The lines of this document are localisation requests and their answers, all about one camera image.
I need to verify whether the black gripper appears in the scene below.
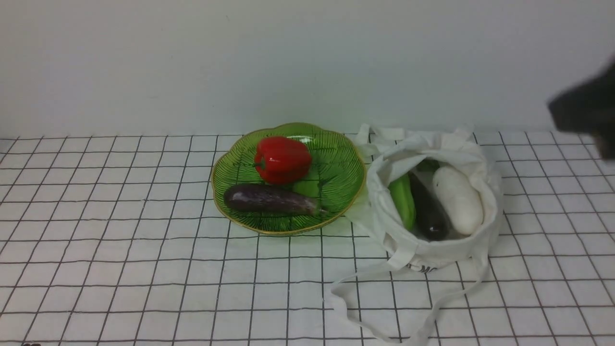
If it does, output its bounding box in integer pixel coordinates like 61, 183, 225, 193
548, 61, 615, 161

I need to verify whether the white radish in bag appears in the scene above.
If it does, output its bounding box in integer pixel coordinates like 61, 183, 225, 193
432, 166, 484, 236

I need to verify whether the white canvas tote bag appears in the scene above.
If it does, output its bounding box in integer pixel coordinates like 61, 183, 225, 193
325, 124, 504, 346

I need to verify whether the dark purple eggplant in bag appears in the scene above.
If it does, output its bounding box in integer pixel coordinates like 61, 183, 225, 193
408, 172, 450, 241

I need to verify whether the green glass leaf plate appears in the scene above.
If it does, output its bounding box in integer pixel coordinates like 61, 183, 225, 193
211, 122, 366, 236

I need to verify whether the red bell pepper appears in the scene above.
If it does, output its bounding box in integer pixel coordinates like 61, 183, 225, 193
254, 136, 312, 185

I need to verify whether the purple eggplant on plate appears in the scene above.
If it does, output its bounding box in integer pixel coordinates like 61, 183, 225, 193
223, 183, 329, 216

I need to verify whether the black and white grid tablecloth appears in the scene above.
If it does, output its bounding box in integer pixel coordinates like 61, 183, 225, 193
0, 132, 615, 346

